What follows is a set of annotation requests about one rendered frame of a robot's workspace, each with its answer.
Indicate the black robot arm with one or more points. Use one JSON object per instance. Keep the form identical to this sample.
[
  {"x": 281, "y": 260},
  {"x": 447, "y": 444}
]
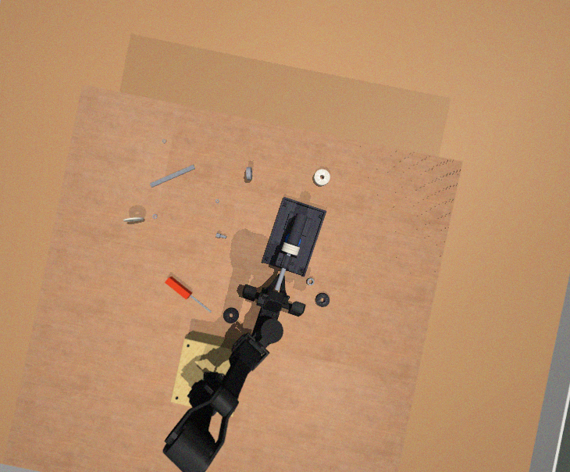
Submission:
[{"x": 189, "y": 445}]

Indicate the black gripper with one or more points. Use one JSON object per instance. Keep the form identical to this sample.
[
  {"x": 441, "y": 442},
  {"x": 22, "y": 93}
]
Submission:
[{"x": 296, "y": 308}]

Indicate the black ring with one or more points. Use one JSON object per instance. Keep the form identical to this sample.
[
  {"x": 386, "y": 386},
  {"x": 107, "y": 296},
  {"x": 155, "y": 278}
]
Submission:
[{"x": 319, "y": 297}]

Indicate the grey flat bar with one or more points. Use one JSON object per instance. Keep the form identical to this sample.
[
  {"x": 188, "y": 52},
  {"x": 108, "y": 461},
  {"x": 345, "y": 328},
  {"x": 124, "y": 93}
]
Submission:
[{"x": 176, "y": 174}]

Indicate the red-handled screwdriver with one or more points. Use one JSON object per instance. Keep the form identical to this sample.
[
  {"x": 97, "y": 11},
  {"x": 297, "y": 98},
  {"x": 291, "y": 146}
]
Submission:
[{"x": 178, "y": 287}]

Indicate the black round disc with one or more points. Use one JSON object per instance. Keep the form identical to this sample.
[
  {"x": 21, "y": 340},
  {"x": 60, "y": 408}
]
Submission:
[{"x": 227, "y": 317}]

